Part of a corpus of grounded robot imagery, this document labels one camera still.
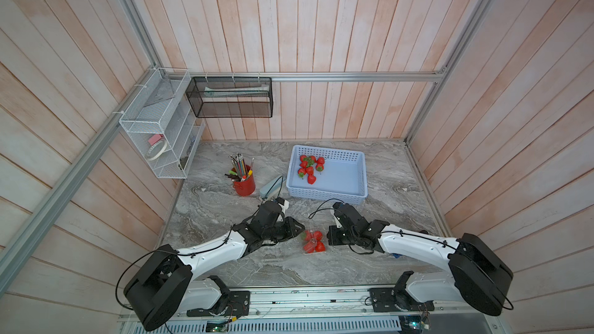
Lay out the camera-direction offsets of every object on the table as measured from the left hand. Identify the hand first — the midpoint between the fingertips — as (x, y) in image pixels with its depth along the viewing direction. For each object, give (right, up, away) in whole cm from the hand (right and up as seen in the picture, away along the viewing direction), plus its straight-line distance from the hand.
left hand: (303, 232), depth 81 cm
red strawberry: (+3, -6, +3) cm, 7 cm away
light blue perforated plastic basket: (+21, +18, +27) cm, 38 cm away
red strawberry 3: (+2, -3, +5) cm, 6 cm away
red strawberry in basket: (+1, +20, +23) cm, 31 cm away
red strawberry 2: (+6, -6, +3) cm, 9 cm away
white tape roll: (-53, +29, 0) cm, 60 cm away
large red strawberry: (+5, +18, +23) cm, 29 cm away
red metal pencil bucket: (-23, +18, +11) cm, 31 cm away
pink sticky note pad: (-54, +34, +1) cm, 64 cm away
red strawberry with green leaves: (+9, +23, +26) cm, 36 cm away
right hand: (+9, -3, +6) cm, 11 cm away
